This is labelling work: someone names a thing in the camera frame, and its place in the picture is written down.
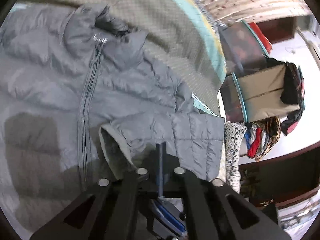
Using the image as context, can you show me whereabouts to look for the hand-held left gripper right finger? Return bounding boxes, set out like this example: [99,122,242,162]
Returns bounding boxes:
[161,142,292,240]

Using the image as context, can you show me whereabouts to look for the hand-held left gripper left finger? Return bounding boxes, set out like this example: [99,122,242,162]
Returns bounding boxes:
[30,142,162,240]

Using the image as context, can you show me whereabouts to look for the grey puffer jacket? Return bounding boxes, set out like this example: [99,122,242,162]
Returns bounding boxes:
[0,2,225,230]

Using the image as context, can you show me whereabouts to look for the pile of colourful clothes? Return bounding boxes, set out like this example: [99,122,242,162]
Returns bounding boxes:
[246,116,282,162]

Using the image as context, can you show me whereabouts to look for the black white patterned cloth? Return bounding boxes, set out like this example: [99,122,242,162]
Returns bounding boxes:
[224,121,248,195]

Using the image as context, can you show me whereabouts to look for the clear plastic storage box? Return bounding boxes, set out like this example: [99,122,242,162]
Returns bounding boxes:
[220,72,248,123]
[217,20,272,77]

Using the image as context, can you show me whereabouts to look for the dark wooden furniture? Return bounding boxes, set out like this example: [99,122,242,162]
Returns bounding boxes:
[237,142,320,208]

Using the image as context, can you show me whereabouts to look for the beige fabric storage bag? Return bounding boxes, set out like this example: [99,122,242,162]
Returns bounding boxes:
[235,62,300,123]

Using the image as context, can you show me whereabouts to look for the teal beige patterned bedspread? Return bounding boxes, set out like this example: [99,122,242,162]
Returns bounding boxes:
[15,0,227,117]

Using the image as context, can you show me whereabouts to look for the black red garment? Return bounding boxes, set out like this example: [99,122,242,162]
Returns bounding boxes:
[280,61,305,135]

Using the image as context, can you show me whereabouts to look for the red folded cloth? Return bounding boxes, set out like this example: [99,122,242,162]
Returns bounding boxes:
[249,21,273,54]

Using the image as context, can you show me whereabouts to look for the beige leaf print curtain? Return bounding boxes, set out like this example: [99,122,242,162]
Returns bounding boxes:
[175,0,308,27]

